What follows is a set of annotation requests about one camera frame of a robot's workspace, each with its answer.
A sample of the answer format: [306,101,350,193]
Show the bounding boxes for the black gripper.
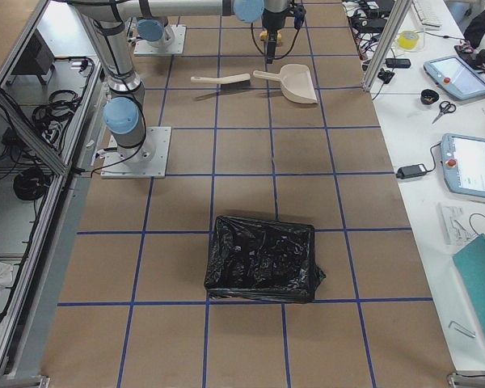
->
[262,8,286,64]

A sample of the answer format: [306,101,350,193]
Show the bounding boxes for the beige plastic dustpan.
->
[253,64,318,104]

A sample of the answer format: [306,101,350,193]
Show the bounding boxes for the beige hand brush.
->
[190,73,251,87]

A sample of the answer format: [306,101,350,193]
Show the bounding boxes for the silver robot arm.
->
[137,17,175,48]
[67,1,294,101]

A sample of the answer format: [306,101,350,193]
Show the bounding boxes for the yellow tape roll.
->
[397,31,420,50]

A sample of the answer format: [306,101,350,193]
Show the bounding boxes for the white keyboard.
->
[411,0,442,31]

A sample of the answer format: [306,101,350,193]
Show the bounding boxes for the teach pendant far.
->
[424,56,485,100]

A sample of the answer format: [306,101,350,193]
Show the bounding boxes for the teach pendant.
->
[424,56,485,100]
[440,133,485,200]

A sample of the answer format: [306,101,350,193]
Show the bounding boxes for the black scissors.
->
[432,100,457,124]

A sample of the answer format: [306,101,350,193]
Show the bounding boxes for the black power adapter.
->
[395,163,428,179]

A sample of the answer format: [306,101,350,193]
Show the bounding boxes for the teach pendant near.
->
[440,133,485,200]

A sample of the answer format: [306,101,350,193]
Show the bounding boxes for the teal folder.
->
[453,234,485,337]

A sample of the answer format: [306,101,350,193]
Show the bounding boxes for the metal allen key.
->
[448,320,476,339]

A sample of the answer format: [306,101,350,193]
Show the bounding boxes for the aluminium frame post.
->
[362,0,411,91]

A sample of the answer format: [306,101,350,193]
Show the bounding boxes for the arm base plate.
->
[134,24,186,57]
[100,127,171,179]

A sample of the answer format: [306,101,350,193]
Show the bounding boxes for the black lined bin near camera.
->
[204,216,326,304]

